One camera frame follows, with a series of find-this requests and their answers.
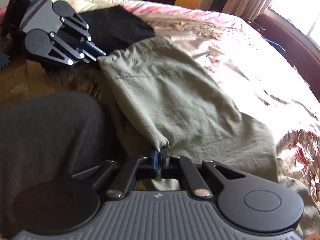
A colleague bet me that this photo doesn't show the dark grey trouser leg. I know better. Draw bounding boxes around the dark grey trouser leg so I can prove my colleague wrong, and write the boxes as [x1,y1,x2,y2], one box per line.
[0,90,121,239]

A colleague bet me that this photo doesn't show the blue item on sofa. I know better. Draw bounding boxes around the blue item on sofa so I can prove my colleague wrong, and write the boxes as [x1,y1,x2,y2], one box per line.
[264,38,286,55]

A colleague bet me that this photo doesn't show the dark maroon sofa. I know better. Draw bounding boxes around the dark maroon sofa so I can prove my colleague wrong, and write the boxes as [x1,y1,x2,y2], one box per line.
[244,9,320,99]

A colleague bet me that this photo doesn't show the floral satin bedspread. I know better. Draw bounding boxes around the floral satin bedspread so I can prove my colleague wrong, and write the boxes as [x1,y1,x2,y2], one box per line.
[52,0,319,204]

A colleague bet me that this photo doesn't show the black folded garment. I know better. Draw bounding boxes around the black folded garment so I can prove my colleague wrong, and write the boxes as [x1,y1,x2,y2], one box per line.
[80,5,155,55]

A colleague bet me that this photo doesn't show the olive green pants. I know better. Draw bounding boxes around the olive green pants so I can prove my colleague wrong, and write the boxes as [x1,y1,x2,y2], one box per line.
[98,37,319,236]

